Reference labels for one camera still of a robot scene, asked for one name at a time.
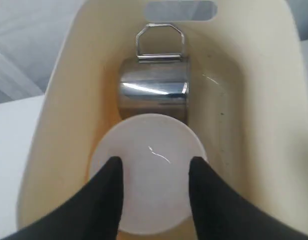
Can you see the cream bin with circle mark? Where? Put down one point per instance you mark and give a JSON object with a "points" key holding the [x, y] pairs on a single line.
{"points": [[249, 102]]}

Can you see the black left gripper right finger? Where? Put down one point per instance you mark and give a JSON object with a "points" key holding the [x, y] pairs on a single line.
{"points": [[221, 213]]}

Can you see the steel mug with wire handle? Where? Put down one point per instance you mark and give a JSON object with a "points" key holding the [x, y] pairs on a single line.
{"points": [[156, 83]]}

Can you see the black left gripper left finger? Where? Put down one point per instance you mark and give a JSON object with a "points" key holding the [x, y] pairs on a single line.
{"points": [[93, 213]]}

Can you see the small white bowl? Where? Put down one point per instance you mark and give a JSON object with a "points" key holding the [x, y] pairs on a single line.
{"points": [[156, 151]]}

